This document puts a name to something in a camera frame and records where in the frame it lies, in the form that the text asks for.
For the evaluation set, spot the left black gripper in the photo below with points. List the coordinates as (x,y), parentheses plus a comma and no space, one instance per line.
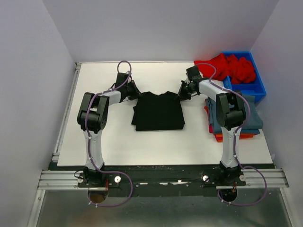
(136,91)

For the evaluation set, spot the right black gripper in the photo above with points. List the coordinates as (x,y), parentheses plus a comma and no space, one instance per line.
(181,95)

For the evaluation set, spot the black floral t shirt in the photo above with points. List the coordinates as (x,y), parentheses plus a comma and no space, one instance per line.
(158,112)

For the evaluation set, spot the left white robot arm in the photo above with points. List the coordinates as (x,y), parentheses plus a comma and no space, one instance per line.
(92,119)

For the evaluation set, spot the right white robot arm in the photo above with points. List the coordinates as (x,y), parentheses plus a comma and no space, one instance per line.
(230,114)

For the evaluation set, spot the folded magenta t shirt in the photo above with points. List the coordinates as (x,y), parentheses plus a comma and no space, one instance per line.
(210,128)

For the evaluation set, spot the red t shirt in bin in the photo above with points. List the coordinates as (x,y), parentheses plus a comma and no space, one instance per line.
(227,67)

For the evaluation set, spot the blue plastic bin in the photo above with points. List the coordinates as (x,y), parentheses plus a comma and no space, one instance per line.
(255,88)

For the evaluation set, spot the folded teal t shirt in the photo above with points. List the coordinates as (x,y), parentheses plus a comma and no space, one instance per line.
(254,121)

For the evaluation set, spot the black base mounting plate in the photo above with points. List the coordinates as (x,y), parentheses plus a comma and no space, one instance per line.
(160,180)

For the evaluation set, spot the aluminium left side rail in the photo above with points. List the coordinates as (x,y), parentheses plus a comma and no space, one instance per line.
(67,110)

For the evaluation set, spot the aluminium rail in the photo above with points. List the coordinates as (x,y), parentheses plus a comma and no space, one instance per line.
(65,180)
(67,110)

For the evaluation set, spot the aluminium front rail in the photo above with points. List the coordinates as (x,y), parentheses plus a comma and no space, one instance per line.
(65,180)

